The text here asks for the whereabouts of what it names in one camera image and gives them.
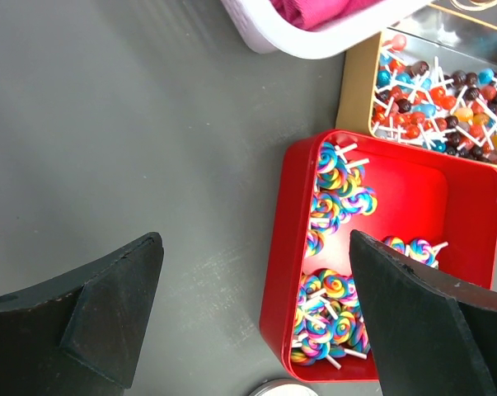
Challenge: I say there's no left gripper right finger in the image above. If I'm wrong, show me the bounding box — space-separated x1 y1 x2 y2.
349 230 497 395

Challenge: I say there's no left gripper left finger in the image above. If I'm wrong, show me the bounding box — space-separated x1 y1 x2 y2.
0 232 164 395

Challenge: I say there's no red candy tray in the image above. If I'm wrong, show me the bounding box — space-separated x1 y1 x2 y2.
260 130 497 383

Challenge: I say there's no silver jar lid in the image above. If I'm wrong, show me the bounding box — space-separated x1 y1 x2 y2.
248 379 318 396

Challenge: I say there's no gold candy tin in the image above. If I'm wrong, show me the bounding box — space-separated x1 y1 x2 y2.
335 5 497 167

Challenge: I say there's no gold ribbon on table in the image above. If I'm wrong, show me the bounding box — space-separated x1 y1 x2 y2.
450 0 497 12

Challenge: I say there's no white plastic basket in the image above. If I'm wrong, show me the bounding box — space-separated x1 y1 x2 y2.
222 0 431 59

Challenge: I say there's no pink cloth in basket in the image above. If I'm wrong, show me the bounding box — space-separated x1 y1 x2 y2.
270 0 380 31

